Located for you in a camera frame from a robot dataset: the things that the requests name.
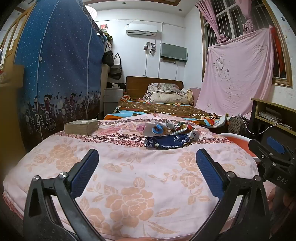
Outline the stack of papers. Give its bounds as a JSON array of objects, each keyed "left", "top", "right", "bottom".
[{"left": 258, "top": 108, "right": 293, "bottom": 130}]

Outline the silver foil wrapper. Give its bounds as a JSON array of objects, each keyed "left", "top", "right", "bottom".
[{"left": 185, "top": 130, "right": 200, "bottom": 142}]

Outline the orange basin with white rim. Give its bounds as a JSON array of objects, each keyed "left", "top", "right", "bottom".
[{"left": 220, "top": 133, "right": 260, "bottom": 160}]

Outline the pink floral blanket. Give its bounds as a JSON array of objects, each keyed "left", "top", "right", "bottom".
[{"left": 3, "top": 115, "right": 275, "bottom": 241}]

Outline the black handbag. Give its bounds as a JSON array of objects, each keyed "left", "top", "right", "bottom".
[{"left": 102, "top": 43, "right": 114, "bottom": 66}]

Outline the white nightstand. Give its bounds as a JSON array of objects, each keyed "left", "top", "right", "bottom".
[{"left": 103, "top": 88, "right": 125, "bottom": 114}]

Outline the barred window with wooden frame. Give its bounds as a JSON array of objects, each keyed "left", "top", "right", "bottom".
[{"left": 200, "top": 0, "right": 293, "bottom": 88}]

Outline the wall socket with chargers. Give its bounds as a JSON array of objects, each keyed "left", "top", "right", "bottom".
[{"left": 143, "top": 42, "right": 156, "bottom": 56}]

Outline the wooden desk with shelf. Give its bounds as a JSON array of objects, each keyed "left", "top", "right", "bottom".
[{"left": 251, "top": 97, "right": 296, "bottom": 137}]

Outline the dark clothes pile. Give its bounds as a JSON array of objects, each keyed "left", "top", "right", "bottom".
[{"left": 106, "top": 81, "right": 126, "bottom": 89}]

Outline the green covered wall television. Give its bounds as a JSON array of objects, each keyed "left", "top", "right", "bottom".
[{"left": 160, "top": 43, "right": 188, "bottom": 62}]

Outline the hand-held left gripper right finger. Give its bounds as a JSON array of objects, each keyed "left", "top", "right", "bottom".
[{"left": 196, "top": 148, "right": 271, "bottom": 241}]

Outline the tall beige cupboard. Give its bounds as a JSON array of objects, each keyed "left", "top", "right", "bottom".
[{"left": 100, "top": 37, "right": 114, "bottom": 114}]

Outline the pink hanging sheet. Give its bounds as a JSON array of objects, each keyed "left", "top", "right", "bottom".
[{"left": 195, "top": 27, "right": 275, "bottom": 118}]

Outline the light wooden cabinet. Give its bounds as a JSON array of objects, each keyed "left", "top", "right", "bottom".
[{"left": 0, "top": 14, "right": 26, "bottom": 149}]

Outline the white air conditioner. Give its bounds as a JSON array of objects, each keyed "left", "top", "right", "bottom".
[{"left": 126, "top": 24, "right": 158, "bottom": 36}]

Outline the yellow floral cloth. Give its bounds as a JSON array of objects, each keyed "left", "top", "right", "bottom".
[{"left": 181, "top": 88, "right": 195, "bottom": 106}]

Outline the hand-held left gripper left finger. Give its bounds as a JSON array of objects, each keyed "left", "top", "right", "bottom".
[{"left": 23, "top": 149, "right": 109, "bottom": 241}]

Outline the red cloth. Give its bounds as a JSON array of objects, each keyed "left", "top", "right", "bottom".
[{"left": 270, "top": 27, "right": 286, "bottom": 78}]

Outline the bed with colourful blanket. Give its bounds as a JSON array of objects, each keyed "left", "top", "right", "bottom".
[{"left": 103, "top": 94, "right": 228, "bottom": 128}]

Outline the white cable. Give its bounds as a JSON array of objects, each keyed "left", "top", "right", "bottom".
[{"left": 238, "top": 113, "right": 285, "bottom": 135}]

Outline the tan paper stack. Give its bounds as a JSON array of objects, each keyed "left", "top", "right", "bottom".
[{"left": 64, "top": 119, "right": 99, "bottom": 135}]

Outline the clutter on cupboard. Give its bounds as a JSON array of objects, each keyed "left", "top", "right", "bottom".
[{"left": 98, "top": 30, "right": 114, "bottom": 43}]

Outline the floral pillow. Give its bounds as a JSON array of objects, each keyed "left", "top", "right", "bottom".
[{"left": 147, "top": 83, "right": 181, "bottom": 95}]

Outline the beige pillow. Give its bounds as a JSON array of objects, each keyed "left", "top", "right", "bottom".
[{"left": 143, "top": 91, "right": 189, "bottom": 104}]

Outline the black quilted bag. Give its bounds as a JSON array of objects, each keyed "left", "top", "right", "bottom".
[{"left": 228, "top": 116, "right": 248, "bottom": 137}]

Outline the grey tote bag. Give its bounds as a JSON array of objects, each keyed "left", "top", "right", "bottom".
[{"left": 110, "top": 53, "right": 122, "bottom": 80}]

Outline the dark blue patterned sock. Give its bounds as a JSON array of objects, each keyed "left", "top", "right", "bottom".
[{"left": 144, "top": 133, "right": 192, "bottom": 150}]

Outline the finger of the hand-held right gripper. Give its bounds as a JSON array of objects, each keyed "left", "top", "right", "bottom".
[
  {"left": 266, "top": 136, "right": 294, "bottom": 161},
  {"left": 248, "top": 138, "right": 270, "bottom": 163}
]

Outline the pink curtain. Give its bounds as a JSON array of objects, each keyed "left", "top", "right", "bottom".
[
  {"left": 196, "top": 0, "right": 228, "bottom": 44},
  {"left": 236, "top": 0, "right": 254, "bottom": 35}
]

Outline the red yellow snack wrapper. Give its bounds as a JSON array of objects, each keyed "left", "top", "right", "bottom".
[{"left": 171, "top": 124, "right": 195, "bottom": 135}]

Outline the blue fabric wardrobe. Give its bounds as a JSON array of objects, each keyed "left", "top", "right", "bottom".
[{"left": 14, "top": 0, "right": 105, "bottom": 149}]

